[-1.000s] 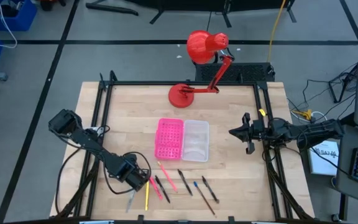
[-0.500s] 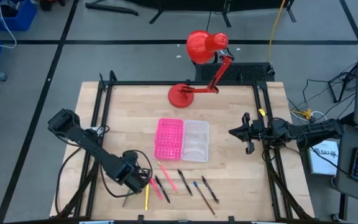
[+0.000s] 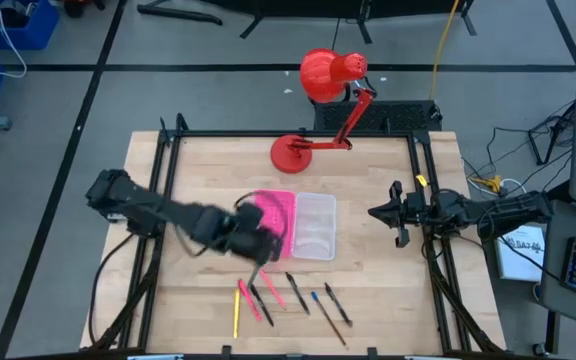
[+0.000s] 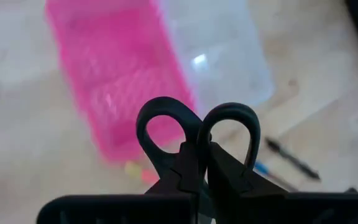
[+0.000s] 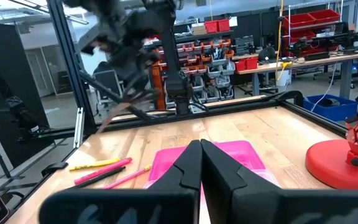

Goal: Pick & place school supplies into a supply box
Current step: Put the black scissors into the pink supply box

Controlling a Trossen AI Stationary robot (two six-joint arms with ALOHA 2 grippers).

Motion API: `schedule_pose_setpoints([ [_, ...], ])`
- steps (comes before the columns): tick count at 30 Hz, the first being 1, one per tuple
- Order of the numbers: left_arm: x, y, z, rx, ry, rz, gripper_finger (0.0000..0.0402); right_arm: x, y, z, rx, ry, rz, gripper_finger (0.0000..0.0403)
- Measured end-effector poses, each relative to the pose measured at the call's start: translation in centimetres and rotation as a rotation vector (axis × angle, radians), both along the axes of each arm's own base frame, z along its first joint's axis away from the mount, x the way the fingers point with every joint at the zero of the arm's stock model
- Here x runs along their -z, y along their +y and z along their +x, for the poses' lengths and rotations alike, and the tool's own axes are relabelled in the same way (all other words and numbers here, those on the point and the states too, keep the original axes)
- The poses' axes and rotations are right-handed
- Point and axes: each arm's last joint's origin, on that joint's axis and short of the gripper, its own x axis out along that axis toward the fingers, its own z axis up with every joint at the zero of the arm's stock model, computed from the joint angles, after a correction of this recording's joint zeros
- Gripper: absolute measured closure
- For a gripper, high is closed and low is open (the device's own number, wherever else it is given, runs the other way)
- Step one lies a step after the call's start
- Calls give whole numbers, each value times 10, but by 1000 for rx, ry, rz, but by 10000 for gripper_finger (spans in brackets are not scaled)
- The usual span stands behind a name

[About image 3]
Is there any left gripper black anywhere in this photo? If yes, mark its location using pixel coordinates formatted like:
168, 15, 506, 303
225, 202, 285, 267

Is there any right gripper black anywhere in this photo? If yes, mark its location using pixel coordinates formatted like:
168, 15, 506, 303
367, 180, 428, 250

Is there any pink pencil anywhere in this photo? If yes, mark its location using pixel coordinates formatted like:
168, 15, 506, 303
259, 269, 288, 311

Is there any black ballpoint pen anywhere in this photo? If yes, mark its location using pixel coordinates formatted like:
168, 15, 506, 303
249, 283, 275, 328
323, 282, 354, 329
284, 271, 312, 316

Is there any pink highlighter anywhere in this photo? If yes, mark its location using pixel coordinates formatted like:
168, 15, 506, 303
237, 278, 263, 323

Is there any yellow highlighter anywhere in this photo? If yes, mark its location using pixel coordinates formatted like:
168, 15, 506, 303
232, 288, 242, 340

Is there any brown pencil with blue cap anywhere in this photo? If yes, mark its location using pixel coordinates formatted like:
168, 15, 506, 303
310, 291, 349, 350

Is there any clear plastic supply box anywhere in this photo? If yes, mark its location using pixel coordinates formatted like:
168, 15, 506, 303
291, 192, 338, 262

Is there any pink perforated plastic lid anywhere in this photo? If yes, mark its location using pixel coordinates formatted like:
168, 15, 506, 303
252, 189, 297, 260

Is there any black mesh computer case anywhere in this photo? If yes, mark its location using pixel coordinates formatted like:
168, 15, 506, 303
313, 99, 443, 134

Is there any white booklet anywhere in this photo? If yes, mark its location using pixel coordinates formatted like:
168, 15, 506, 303
495, 224, 547, 283

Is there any red desk lamp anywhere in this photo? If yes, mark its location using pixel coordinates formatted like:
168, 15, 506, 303
269, 48, 378, 175

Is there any grey desk with keyboard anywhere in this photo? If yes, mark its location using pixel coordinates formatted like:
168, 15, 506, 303
540, 199, 576, 319

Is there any large blue plastic bin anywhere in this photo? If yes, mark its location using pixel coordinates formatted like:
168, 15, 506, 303
0, 0, 61, 51

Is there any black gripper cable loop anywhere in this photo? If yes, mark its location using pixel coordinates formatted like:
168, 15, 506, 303
233, 190, 264, 209

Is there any black metal table frame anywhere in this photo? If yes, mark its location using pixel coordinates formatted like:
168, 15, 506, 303
80, 113, 507, 354

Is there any black floor cable bundle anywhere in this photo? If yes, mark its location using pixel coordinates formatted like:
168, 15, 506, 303
462, 99, 576, 201

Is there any yellow cable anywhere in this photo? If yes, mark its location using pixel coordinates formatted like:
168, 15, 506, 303
427, 0, 462, 100

